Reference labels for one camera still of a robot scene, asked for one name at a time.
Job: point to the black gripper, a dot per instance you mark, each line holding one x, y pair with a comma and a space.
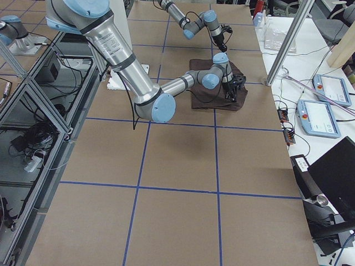
229, 87
221, 42

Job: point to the dark brown t-shirt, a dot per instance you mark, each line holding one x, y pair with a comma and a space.
203, 98

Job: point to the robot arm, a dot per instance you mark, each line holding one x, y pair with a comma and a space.
194, 20
95, 20

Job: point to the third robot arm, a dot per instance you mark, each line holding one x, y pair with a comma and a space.
18, 39

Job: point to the clear plastic bag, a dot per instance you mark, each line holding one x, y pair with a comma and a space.
273, 38

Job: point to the orange terminal block far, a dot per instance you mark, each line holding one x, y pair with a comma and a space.
283, 114

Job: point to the orange terminal block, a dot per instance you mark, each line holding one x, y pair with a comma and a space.
283, 114
289, 136

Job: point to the orange terminal block near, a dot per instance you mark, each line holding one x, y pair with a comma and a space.
289, 136

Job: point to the near teach pendant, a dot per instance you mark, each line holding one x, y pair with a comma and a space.
317, 119

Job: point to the teach pendant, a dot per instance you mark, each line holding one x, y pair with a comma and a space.
317, 119
333, 88

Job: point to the far teach pendant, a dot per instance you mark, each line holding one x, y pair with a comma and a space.
333, 88

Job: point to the black laptop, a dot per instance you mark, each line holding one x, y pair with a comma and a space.
333, 173

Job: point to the black power box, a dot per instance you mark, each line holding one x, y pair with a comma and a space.
49, 71

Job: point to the white power strip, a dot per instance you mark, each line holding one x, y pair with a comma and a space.
33, 164

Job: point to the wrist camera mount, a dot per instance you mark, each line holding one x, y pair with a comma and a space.
226, 28
239, 81

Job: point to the aluminium frame post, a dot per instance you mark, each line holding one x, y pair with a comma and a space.
303, 11

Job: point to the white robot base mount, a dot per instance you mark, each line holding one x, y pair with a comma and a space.
115, 82

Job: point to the black camera stand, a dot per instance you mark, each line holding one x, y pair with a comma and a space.
325, 225

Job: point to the aluminium frame cage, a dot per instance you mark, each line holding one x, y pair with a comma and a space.
42, 119

